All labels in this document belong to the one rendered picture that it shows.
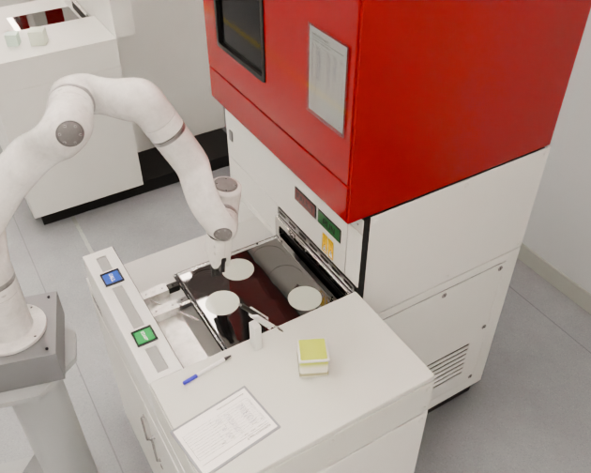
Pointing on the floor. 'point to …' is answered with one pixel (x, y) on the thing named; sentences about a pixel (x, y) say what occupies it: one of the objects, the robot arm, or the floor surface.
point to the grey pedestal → (46, 424)
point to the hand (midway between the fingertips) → (216, 269)
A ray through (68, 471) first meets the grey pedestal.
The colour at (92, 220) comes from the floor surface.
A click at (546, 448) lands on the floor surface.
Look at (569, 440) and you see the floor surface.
